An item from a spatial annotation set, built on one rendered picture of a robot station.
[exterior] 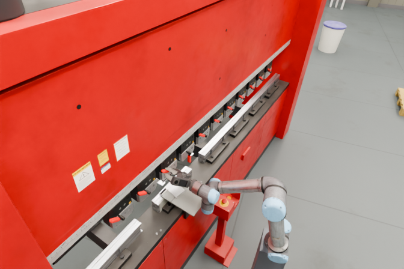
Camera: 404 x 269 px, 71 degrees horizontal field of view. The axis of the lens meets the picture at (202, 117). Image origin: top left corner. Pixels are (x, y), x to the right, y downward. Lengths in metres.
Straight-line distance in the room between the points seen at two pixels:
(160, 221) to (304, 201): 1.88
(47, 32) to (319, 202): 3.11
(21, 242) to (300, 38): 3.06
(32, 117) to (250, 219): 2.51
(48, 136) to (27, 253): 0.36
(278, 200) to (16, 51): 1.25
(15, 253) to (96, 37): 0.67
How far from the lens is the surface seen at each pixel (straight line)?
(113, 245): 1.88
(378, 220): 3.65
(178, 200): 1.96
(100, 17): 1.04
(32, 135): 1.05
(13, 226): 0.90
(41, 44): 0.94
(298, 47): 3.42
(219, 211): 2.25
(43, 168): 1.14
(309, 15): 3.31
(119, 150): 1.36
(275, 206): 1.50
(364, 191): 3.84
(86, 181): 1.31
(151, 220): 2.04
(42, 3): 1.10
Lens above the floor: 2.58
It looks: 37 degrees down
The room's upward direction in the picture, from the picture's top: 3 degrees clockwise
